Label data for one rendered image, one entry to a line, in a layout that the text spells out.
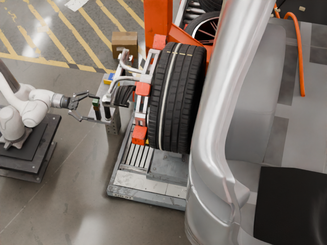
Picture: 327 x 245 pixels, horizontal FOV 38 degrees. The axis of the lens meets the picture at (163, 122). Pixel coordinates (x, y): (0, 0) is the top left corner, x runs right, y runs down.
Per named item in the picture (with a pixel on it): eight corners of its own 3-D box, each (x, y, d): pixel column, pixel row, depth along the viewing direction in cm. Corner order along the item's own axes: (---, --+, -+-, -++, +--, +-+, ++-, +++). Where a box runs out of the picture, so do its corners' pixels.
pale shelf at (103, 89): (110, 125, 330) (110, 122, 327) (87, 121, 332) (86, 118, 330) (126, 79, 354) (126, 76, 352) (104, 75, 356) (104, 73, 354)
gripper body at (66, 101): (66, 97, 296) (81, 100, 295) (63, 110, 293) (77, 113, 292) (63, 93, 289) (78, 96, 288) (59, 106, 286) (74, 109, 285)
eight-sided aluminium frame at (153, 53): (147, 154, 298) (144, 101, 253) (136, 152, 299) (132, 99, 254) (166, 88, 328) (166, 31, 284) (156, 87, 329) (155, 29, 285)
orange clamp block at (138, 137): (148, 133, 279) (144, 146, 273) (135, 131, 280) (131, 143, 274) (148, 127, 273) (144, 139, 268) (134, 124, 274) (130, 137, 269)
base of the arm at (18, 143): (-6, 146, 332) (-8, 142, 328) (11, 122, 345) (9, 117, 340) (17, 154, 329) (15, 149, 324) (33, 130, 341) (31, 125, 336)
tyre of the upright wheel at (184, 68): (198, 118, 333) (182, 177, 279) (166, 112, 336) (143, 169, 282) (211, 30, 296) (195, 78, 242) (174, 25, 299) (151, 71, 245)
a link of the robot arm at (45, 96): (58, 101, 299) (50, 114, 290) (34, 96, 301) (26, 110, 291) (56, 88, 292) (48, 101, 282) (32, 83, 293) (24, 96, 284)
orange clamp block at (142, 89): (151, 97, 264) (148, 96, 255) (136, 95, 265) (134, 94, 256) (153, 85, 264) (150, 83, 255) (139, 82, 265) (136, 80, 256)
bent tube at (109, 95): (138, 103, 271) (137, 92, 262) (106, 97, 273) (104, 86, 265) (146, 80, 281) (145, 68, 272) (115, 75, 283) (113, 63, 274)
